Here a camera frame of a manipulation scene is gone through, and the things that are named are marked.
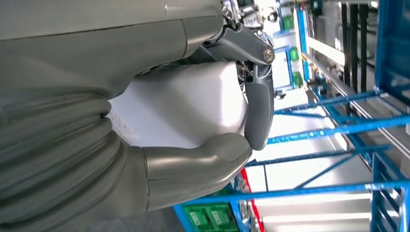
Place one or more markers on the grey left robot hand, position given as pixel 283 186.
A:
pixel 96 48

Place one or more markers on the blue metal shelf rack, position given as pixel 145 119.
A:
pixel 301 32
pixel 394 48

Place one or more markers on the green plastic crate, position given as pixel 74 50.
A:
pixel 298 79
pixel 287 22
pixel 222 217
pixel 197 217
pixel 294 53

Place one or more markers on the red barrier belt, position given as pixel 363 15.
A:
pixel 253 198

